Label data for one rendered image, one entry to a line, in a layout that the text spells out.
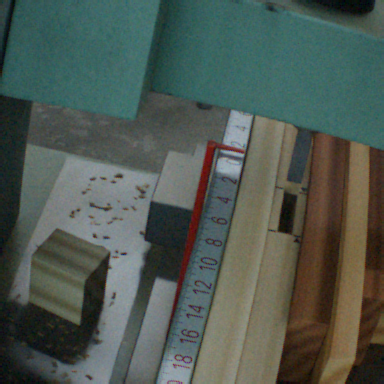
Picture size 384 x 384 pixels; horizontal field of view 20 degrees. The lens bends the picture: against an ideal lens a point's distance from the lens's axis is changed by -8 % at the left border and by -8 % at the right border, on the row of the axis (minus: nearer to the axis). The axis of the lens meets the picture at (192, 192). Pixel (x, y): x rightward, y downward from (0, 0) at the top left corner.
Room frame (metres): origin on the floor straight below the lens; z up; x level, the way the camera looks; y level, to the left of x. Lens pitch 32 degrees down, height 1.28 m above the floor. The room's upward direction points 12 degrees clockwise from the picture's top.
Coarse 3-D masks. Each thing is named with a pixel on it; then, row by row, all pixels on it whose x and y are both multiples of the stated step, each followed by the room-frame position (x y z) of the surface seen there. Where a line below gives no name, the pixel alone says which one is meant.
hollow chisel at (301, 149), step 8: (296, 136) 0.57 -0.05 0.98; (304, 136) 0.56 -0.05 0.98; (312, 136) 0.56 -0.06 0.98; (296, 144) 0.56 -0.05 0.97; (304, 144) 0.56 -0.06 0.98; (296, 152) 0.56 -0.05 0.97; (304, 152) 0.56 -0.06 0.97; (296, 160) 0.56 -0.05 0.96; (304, 160) 0.56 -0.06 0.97; (296, 168) 0.56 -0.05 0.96; (304, 168) 0.56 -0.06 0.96; (288, 176) 0.56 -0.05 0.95; (296, 176) 0.56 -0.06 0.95
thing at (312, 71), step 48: (192, 0) 0.54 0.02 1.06; (240, 0) 0.54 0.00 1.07; (288, 0) 0.55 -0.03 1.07; (192, 48) 0.54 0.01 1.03; (240, 48) 0.54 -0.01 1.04; (288, 48) 0.54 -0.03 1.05; (336, 48) 0.53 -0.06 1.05; (192, 96) 0.54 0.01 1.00; (240, 96) 0.54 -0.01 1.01; (288, 96) 0.53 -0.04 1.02; (336, 96) 0.53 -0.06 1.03
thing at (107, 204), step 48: (48, 192) 0.73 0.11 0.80; (96, 192) 0.74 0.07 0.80; (144, 192) 0.76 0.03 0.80; (96, 240) 0.68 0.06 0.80; (144, 240) 0.70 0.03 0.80; (0, 288) 0.60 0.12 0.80; (144, 288) 0.64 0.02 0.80; (0, 336) 0.54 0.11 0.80; (48, 336) 0.56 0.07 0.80; (96, 336) 0.57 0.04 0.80
